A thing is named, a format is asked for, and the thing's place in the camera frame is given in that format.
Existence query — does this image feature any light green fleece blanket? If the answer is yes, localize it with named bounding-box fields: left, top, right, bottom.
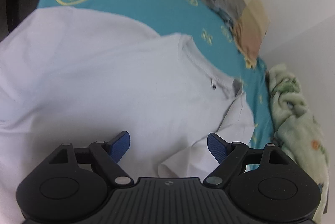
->
left=267, top=64, right=329, bottom=223

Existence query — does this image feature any white t-shirt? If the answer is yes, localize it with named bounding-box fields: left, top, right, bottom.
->
left=1, top=7, right=254, bottom=223

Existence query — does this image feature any teal patterned bed sheet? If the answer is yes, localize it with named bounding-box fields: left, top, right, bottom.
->
left=38, top=0, right=273, bottom=148

